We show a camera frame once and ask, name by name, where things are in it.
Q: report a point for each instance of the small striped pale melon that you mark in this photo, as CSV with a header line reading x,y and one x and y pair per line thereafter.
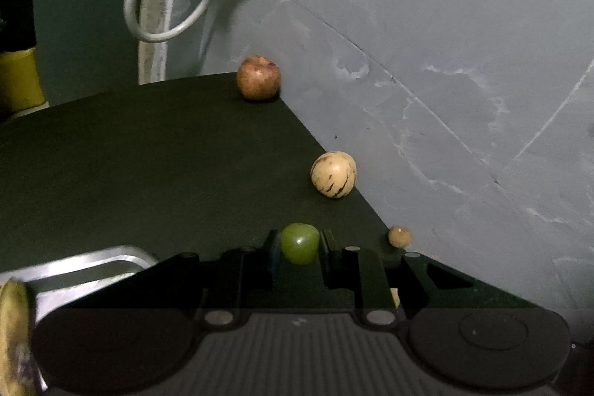
x,y
333,174

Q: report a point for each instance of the metal tray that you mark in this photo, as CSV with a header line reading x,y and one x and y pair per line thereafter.
x,y
93,260

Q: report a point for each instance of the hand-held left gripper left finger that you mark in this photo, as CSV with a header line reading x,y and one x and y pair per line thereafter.
x,y
274,259

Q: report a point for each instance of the spotted yellow banana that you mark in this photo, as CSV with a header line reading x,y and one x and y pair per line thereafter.
x,y
15,340

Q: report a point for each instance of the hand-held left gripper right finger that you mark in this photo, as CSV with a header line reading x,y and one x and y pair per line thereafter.
x,y
325,259

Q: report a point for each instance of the red-brown apple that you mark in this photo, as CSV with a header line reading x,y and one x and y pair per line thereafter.
x,y
258,77

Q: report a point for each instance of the small tan round fruit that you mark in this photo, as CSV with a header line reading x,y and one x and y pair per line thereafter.
x,y
399,236

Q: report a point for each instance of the dark-edged yellow banana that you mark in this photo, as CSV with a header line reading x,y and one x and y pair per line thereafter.
x,y
395,297

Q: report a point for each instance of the yellow bucket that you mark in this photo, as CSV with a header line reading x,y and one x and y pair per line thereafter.
x,y
19,78

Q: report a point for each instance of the green grape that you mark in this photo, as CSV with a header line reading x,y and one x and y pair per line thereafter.
x,y
300,243

